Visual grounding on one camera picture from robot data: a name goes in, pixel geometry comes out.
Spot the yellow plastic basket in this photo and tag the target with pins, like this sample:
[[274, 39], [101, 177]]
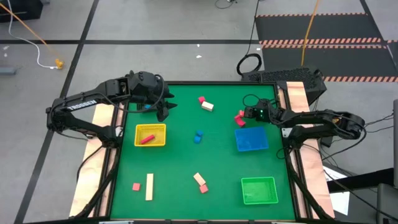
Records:
[[157, 129]]

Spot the black box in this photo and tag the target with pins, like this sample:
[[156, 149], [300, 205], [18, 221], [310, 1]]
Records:
[[18, 9]]

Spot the blue block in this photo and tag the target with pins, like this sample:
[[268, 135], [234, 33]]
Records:
[[197, 139], [147, 106], [200, 132]]

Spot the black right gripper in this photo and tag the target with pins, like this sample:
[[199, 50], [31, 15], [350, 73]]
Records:
[[262, 112]]

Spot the pink-red cube block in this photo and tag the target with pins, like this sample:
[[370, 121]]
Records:
[[201, 99]]

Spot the long plain wooden block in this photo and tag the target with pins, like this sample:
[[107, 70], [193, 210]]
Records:
[[149, 186]]

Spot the grey cabinet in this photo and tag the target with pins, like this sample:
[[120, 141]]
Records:
[[387, 202]]

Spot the black hazard-striped floor mat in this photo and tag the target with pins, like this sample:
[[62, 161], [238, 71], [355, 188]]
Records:
[[326, 31]]

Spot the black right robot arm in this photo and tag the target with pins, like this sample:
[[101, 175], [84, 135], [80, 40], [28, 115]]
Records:
[[317, 119]]

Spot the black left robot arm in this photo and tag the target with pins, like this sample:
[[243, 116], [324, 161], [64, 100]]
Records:
[[84, 104]]

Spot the green plastic basket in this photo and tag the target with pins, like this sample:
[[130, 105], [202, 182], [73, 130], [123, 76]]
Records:
[[259, 190]]

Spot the orange-red cube block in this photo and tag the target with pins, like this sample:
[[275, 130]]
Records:
[[204, 188], [136, 186]]

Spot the silver aluminium bracket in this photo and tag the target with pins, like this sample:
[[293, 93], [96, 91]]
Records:
[[116, 222]]

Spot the grey flat floor object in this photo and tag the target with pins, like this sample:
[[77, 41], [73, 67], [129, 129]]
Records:
[[7, 70]]

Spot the short plain wooden block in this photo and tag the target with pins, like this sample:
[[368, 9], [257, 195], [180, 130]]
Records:
[[207, 106], [199, 179]]

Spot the grey upright pole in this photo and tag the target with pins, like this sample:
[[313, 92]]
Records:
[[395, 143]]

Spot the light wooden side board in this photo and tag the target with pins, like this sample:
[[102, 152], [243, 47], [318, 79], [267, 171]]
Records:
[[88, 174], [314, 174]]

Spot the black perforated computer case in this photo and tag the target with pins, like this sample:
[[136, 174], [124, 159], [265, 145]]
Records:
[[289, 76]]

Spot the long red block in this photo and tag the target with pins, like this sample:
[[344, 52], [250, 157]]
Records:
[[239, 120], [147, 139]]

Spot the black floor bar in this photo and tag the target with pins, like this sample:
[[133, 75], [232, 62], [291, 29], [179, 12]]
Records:
[[360, 180]]

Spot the white paper sheet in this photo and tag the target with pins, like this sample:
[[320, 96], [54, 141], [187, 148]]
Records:
[[340, 200]]

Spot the black table frame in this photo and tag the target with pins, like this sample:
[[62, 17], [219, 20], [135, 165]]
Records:
[[217, 83]]

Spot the blue plastic basket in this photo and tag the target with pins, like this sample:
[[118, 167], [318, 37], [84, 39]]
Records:
[[252, 138]]

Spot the small red block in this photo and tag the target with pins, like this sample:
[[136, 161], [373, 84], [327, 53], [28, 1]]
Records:
[[241, 113]]

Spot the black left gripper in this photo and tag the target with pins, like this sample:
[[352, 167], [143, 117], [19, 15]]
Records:
[[146, 87]]

